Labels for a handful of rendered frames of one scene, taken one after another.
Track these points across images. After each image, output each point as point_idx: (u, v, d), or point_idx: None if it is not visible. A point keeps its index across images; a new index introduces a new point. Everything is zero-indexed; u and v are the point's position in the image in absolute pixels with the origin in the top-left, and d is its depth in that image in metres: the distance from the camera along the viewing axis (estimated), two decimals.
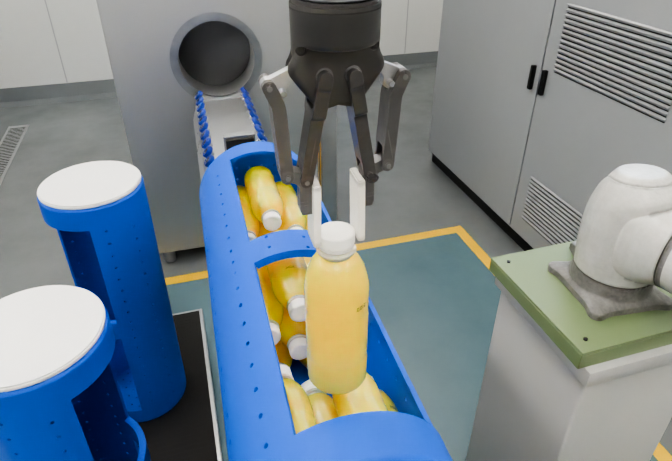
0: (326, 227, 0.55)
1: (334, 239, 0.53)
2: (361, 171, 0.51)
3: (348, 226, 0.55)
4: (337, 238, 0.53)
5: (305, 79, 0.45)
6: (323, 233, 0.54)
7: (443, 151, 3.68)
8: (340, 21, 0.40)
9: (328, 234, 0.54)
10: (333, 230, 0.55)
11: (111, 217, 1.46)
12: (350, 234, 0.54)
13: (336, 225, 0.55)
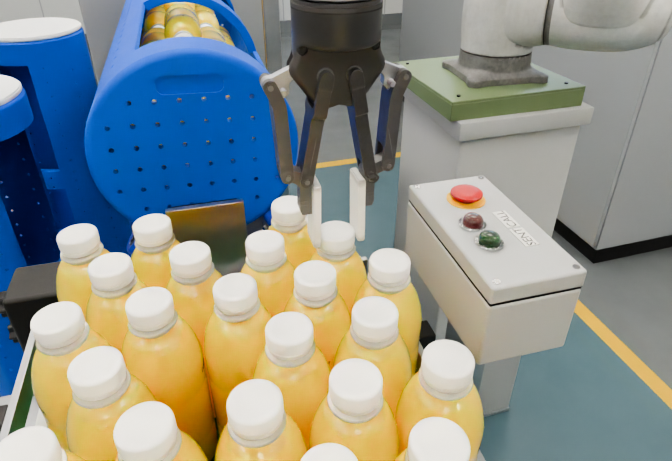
0: (326, 227, 0.55)
1: (334, 239, 0.53)
2: (361, 171, 0.52)
3: (348, 226, 0.55)
4: (337, 238, 0.53)
5: (306, 79, 0.45)
6: (323, 233, 0.54)
7: None
8: (341, 21, 0.40)
9: (328, 234, 0.54)
10: (332, 230, 0.55)
11: (48, 54, 1.54)
12: (350, 234, 0.54)
13: (336, 225, 0.55)
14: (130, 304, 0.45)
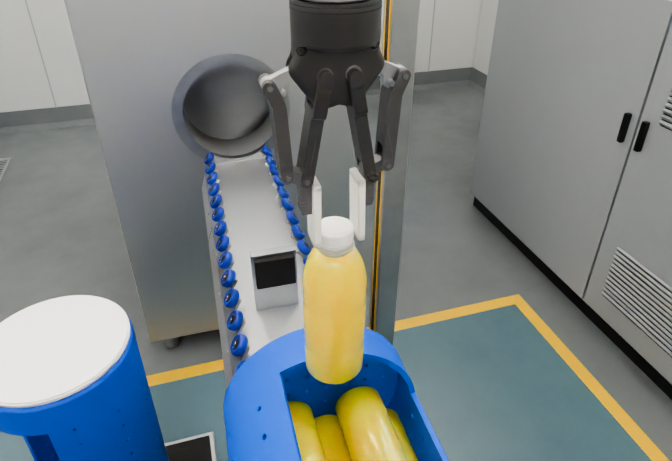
0: None
1: None
2: (361, 171, 0.52)
3: None
4: None
5: (306, 79, 0.45)
6: None
7: (490, 198, 3.15)
8: (341, 21, 0.40)
9: None
10: None
11: (82, 410, 0.93)
12: None
13: None
14: None
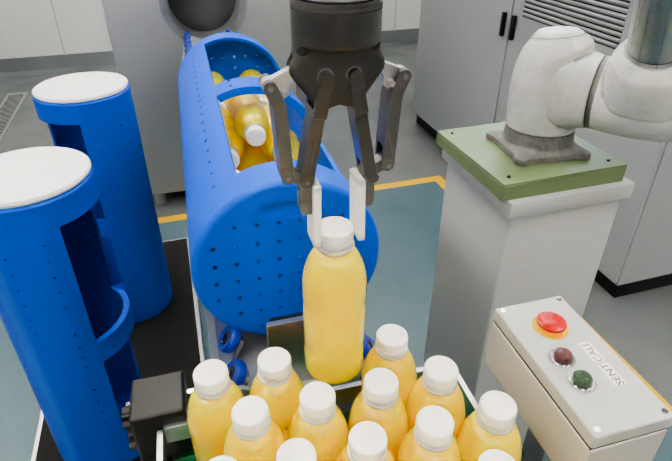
0: (431, 363, 0.61)
1: (442, 379, 0.59)
2: (361, 171, 0.52)
3: (451, 362, 0.61)
4: (445, 378, 0.59)
5: (306, 79, 0.44)
6: (431, 371, 0.60)
7: (426, 110, 3.82)
8: (342, 21, 0.40)
9: (435, 373, 0.60)
10: (438, 367, 0.61)
11: (99, 113, 1.60)
12: (455, 373, 0.60)
13: (440, 361, 0.62)
14: (281, 459, 0.51)
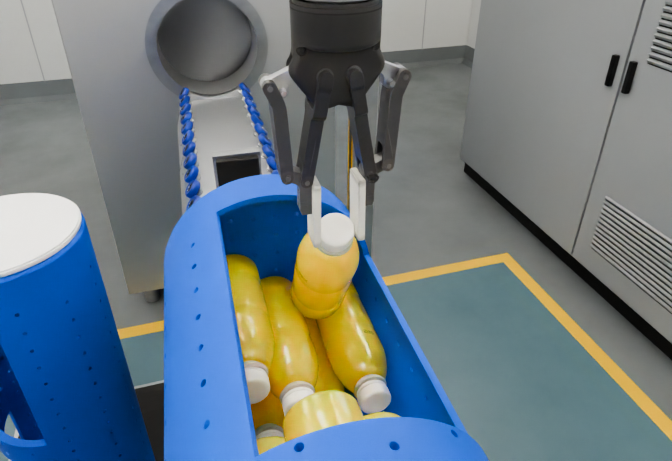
0: None
1: None
2: (361, 171, 0.51)
3: None
4: None
5: (306, 79, 0.44)
6: None
7: (480, 161, 3.10)
8: (341, 21, 0.40)
9: None
10: None
11: (24, 293, 0.88)
12: None
13: None
14: None
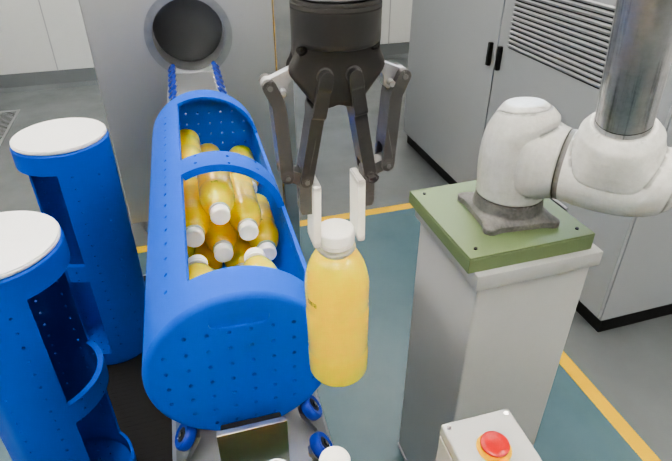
0: None
1: None
2: (361, 171, 0.52)
3: None
4: None
5: (306, 79, 0.45)
6: None
7: (416, 132, 3.82)
8: (341, 21, 0.40)
9: None
10: None
11: (76, 164, 1.61)
12: None
13: None
14: None
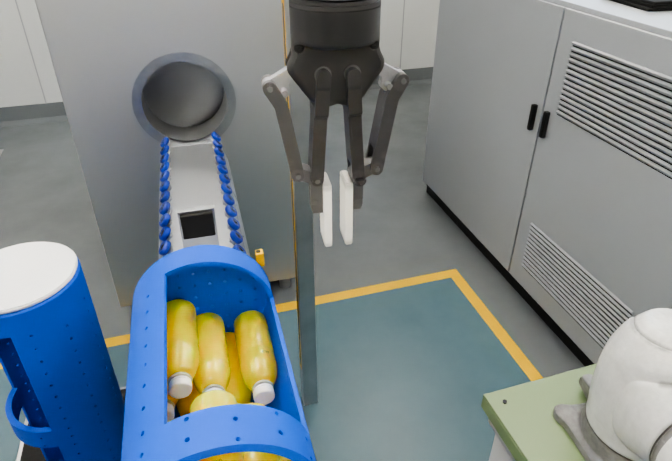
0: None
1: None
2: (321, 173, 0.51)
3: None
4: None
5: None
6: None
7: (438, 184, 3.45)
8: None
9: None
10: None
11: (36, 320, 1.24)
12: None
13: None
14: None
